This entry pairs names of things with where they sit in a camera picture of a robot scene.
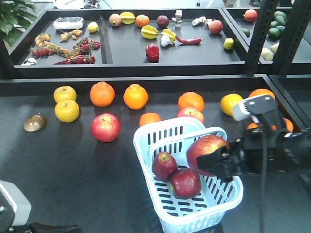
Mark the pink red apple left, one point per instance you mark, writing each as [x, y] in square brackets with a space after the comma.
[106, 127]

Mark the red chili pepper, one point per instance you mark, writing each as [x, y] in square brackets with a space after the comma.
[193, 41]

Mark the small orange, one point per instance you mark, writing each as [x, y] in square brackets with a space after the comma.
[148, 118]
[252, 125]
[289, 125]

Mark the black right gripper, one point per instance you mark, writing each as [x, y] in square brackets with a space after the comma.
[252, 153]

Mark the large orange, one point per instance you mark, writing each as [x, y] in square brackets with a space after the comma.
[261, 91]
[191, 99]
[102, 94]
[135, 97]

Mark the pink red apple centre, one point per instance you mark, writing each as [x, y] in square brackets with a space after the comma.
[191, 112]

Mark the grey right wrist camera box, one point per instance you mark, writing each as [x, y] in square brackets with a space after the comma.
[253, 106]

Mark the red yellow apple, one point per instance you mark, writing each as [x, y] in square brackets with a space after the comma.
[185, 183]
[204, 146]
[164, 165]

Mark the black upper display shelf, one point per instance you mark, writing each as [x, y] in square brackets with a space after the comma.
[223, 49]

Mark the pink red apple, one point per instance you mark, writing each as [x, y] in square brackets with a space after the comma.
[191, 112]
[106, 127]

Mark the yellow orange round fruit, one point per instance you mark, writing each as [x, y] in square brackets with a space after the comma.
[229, 101]

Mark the white garlic bulb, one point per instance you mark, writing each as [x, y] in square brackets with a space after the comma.
[165, 41]

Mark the light blue plastic basket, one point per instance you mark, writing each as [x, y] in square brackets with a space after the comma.
[216, 197]

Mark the small orange front right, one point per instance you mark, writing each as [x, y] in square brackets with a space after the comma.
[289, 125]

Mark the small orange left centre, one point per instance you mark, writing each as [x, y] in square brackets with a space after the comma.
[148, 118]

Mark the large orange rear left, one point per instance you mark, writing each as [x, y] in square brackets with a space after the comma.
[102, 94]

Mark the yellow starfruit centre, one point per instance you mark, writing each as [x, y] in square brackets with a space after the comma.
[149, 32]

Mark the small orange front left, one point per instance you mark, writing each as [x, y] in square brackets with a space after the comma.
[252, 125]

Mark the white electronic scale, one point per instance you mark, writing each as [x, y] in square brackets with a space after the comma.
[68, 23]

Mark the green potted plant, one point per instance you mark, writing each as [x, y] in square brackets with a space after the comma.
[14, 14]

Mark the black wooden left produce table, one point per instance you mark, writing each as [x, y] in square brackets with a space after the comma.
[70, 177]

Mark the black right produce table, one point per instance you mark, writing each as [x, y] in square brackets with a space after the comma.
[296, 90]

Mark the red bell pepper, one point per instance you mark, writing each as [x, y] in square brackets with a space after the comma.
[152, 52]

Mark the large orange right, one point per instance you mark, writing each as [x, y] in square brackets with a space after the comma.
[261, 91]

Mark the yellow round fruit rear left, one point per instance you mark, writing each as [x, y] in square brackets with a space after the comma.
[64, 93]

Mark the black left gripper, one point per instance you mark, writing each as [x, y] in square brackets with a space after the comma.
[16, 222]

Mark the large orange rear centre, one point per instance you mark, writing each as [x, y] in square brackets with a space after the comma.
[135, 97]

